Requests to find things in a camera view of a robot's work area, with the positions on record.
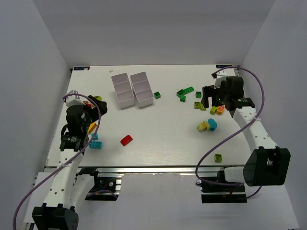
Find lime square lego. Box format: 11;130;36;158
214;154;223;162
194;102;201;109

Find orange butterfly round lego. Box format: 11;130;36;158
215;105;225;115

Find lime long lego brick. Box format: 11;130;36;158
210;106;217;115

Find pale yellow orange lego stack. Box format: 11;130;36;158
197;121;211;132

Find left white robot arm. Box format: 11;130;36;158
32;92;107;230

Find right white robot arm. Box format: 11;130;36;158
202;75;291;186

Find orange yellow lego brick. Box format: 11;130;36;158
88;122;97;134

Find red lego piece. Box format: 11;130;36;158
83;101;94;109

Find small dark green lego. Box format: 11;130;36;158
180;95;186;102
153;92;161;99

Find cyan rounded lego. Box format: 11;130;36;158
208;118;217;131

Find long dark green lego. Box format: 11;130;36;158
176;87;194;97

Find small cyan lego brick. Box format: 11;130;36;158
92;134;99;141

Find right blue table label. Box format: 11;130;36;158
215;64;232;69

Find blue table label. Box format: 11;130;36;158
215;64;232;69
73;66;90;71

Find long cyan lego brick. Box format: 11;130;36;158
89;141;103;149

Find left blue table label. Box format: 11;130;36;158
73;66;90;71

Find red curved lego brick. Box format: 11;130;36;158
120;135;133;146

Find left white divided container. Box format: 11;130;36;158
111;73;135;109

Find white divided container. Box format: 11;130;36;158
111;73;135;109
130;72;154;108

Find right white divided container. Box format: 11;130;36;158
130;72;154;108

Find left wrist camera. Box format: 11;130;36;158
64;90;84;107

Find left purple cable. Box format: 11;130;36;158
12;94;102;230

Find purple cable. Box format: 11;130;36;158
12;94;102;230
195;66;264;199

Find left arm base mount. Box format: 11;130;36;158
76;168;119;201

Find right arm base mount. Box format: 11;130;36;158
195;167;247;204

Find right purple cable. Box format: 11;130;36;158
195;66;264;199

